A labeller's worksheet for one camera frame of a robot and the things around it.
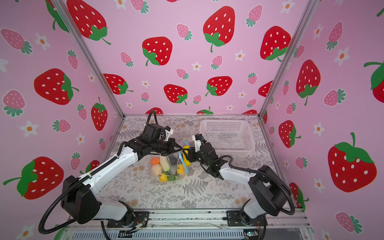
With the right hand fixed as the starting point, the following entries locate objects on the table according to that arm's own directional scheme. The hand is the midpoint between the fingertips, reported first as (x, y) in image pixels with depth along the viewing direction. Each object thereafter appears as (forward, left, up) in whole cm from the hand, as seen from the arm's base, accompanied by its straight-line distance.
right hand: (183, 149), depth 82 cm
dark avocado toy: (-2, +7, -10) cm, 13 cm away
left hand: (-3, -1, +5) cm, 6 cm away
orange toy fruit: (-3, +19, -11) cm, 22 cm away
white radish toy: (-4, +12, -12) cm, 18 cm away
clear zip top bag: (-5, +8, -14) cm, 17 cm away
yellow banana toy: (-8, -3, +1) cm, 8 cm away
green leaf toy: (-13, +6, -12) cm, 18 cm away
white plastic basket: (+25, -28, -16) cm, 41 cm away
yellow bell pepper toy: (-8, +1, -8) cm, 12 cm away
